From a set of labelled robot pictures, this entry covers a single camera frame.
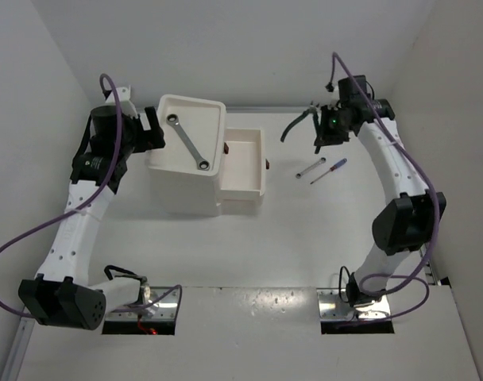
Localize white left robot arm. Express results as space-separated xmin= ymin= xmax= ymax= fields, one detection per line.
xmin=18 ymin=87 xmax=269 ymax=330

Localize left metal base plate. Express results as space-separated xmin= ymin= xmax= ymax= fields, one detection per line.
xmin=105 ymin=285 xmax=182 ymax=323

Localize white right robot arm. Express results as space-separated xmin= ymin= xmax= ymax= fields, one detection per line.
xmin=314 ymin=75 xmax=446 ymax=306

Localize metal base plate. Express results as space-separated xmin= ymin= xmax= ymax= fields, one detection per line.
xmin=105 ymin=285 xmax=182 ymax=323
xmin=317 ymin=288 xmax=391 ymax=323

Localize white drawer organizer cabinet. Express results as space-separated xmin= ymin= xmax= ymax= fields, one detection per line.
xmin=146 ymin=94 xmax=226 ymax=217

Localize large silver ratchet wrench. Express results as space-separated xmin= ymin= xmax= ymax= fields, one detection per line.
xmin=166 ymin=114 xmax=210 ymax=171

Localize green handled pliers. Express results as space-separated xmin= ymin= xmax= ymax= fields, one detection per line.
xmin=280 ymin=102 xmax=323 ymax=143

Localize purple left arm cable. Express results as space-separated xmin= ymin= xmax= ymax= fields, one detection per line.
xmin=0 ymin=72 xmax=183 ymax=318

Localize small silver wrench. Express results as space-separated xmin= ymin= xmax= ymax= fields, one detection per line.
xmin=296 ymin=157 xmax=327 ymax=179

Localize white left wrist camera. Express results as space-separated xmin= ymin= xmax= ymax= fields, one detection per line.
xmin=104 ymin=86 xmax=138 ymax=118

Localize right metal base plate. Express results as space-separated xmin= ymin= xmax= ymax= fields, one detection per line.
xmin=317 ymin=288 xmax=391 ymax=323

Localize red blue handled screwdriver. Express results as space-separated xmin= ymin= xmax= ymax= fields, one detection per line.
xmin=310 ymin=158 xmax=348 ymax=185

